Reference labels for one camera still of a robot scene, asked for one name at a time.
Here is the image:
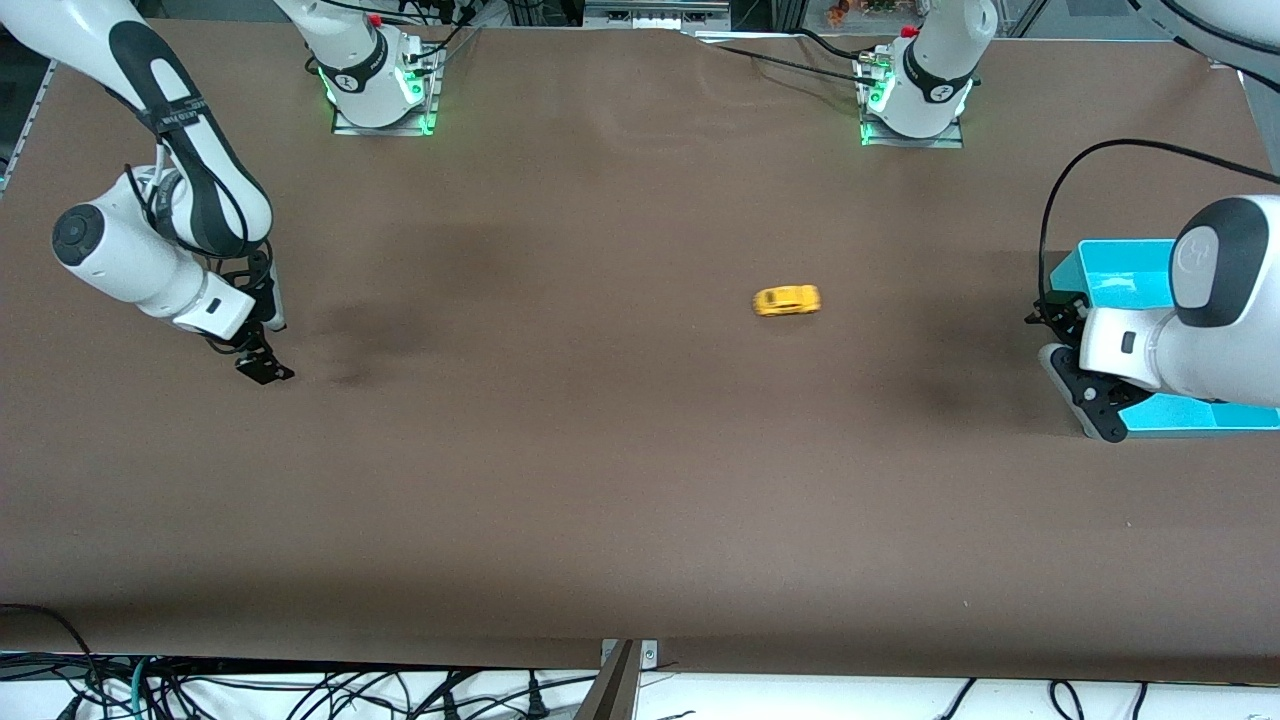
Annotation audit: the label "teal plastic bin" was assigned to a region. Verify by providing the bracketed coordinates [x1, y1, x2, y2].
[1049, 238, 1280, 441]

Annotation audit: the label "black looping floor cable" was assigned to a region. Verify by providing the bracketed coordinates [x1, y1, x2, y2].
[0, 603, 101, 720]

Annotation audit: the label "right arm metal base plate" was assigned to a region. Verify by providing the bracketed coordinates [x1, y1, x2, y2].
[332, 108, 439, 136]

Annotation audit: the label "tangle of black cables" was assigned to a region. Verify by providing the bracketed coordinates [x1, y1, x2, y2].
[60, 655, 601, 720]

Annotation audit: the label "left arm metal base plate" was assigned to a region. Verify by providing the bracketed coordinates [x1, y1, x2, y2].
[860, 120, 964, 149]

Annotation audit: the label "brown table cover sheet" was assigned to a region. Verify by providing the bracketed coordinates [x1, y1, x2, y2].
[0, 20, 1280, 686]

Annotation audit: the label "grey metal frame box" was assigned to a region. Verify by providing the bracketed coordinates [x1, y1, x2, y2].
[585, 0, 731, 29]

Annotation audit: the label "aluminium table edge rail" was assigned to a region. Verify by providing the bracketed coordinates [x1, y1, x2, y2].
[0, 58, 59, 196]

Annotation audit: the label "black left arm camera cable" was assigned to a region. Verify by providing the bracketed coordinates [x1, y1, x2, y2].
[1036, 138, 1280, 326]

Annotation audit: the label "black left arm base cable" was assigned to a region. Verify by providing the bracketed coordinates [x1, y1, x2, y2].
[690, 28, 886, 91]

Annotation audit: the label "black right arm base cables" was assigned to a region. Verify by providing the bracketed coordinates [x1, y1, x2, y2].
[395, 0, 483, 76]

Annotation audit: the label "yellow beetle toy car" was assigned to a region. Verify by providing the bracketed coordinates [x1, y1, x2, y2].
[752, 285, 823, 319]

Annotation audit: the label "dark metal beam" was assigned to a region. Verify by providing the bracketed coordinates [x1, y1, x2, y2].
[573, 640, 643, 720]

